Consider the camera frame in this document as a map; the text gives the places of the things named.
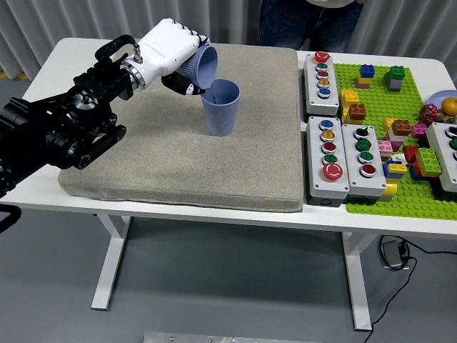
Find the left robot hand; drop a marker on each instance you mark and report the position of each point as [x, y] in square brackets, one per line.
[164, 46]

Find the blue ribbed cup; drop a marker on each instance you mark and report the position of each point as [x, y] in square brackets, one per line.
[207, 68]
[221, 118]

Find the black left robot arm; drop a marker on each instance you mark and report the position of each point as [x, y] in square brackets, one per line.
[53, 125]

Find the grey curtain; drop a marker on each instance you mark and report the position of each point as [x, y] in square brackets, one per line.
[107, 14]

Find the person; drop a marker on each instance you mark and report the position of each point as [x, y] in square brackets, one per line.
[303, 25]

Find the grey-brown mat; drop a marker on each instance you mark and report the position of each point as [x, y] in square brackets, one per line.
[250, 160]

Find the grey five-button control box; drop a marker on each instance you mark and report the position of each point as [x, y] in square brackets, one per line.
[314, 103]
[317, 186]

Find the yellow toy block stack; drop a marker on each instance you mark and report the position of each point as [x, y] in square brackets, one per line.
[349, 97]

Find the brown toy block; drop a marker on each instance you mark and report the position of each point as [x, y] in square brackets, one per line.
[357, 112]
[401, 128]

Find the blue yellow pink block stack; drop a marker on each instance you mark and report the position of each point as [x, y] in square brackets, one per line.
[367, 71]

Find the green studded baseplate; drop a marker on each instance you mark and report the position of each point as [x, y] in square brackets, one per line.
[378, 103]

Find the white table leg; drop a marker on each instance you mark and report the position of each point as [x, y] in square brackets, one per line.
[107, 271]
[358, 286]

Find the green grey block stack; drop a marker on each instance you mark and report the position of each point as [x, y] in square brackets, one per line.
[396, 73]

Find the pink toy block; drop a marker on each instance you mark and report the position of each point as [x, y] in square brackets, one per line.
[385, 146]

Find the white printed toy block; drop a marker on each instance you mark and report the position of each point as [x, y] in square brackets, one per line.
[397, 158]

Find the blue yellow toy block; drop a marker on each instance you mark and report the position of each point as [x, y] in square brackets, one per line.
[394, 169]

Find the yellow cylinder toy block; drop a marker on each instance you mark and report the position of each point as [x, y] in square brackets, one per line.
[390, 188]

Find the magenta toy block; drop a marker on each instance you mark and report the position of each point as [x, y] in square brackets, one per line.
[418, 131]

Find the red toy block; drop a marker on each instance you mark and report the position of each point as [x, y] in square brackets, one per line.
[410, 154]

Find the red valve wheel toy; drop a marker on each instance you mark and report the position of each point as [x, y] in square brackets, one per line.
[428, 113]

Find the light blue plate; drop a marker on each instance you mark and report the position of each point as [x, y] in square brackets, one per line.
[437, 98]

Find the green orange toy block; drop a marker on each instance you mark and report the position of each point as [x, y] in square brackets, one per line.
[428, 160]

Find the brown toy food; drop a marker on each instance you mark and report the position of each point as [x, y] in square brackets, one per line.
[446, 117]

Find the orange toy fruit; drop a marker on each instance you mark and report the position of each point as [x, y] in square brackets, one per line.
[450, 105]

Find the grey control box black buttons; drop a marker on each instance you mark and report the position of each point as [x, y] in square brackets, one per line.
[442, 160]

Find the grey power adapter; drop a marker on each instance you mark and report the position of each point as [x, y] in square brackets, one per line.
[391, 253]

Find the grey selector switch control box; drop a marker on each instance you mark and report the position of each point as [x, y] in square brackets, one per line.
[371, 186]

